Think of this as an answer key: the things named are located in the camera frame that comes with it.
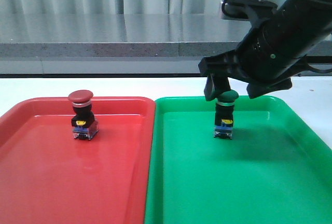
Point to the green mushroom push button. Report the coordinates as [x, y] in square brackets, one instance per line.
[224, 121]

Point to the red plastic tray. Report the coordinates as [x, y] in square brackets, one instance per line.
[47, 176]

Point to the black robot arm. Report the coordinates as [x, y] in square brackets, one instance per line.
[315, 14]

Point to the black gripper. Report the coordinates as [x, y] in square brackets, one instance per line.
[265, 58]

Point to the green plastic tray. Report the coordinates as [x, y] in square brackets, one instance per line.
[275, 169]

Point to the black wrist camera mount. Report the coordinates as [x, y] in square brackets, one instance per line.
[257, 12]

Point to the grey stone counter ledge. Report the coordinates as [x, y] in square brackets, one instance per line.
[69, 44]

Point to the red mushroom push button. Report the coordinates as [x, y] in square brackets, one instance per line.
[85, 125]

